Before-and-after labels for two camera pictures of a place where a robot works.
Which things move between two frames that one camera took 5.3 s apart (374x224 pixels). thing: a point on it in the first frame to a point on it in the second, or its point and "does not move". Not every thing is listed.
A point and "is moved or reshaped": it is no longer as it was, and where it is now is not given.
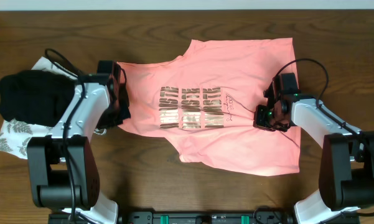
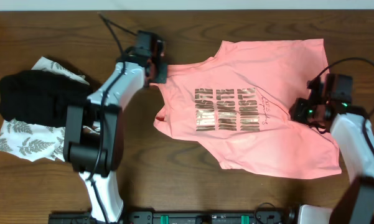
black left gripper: x=124 y=114 to x=162 y=77
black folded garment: x=35 y=96 does not move
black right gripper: x=260 y=123 to x=297 y=114
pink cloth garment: x=205 y=98 is moved or reshaped
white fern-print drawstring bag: x=15 y=134 does not move
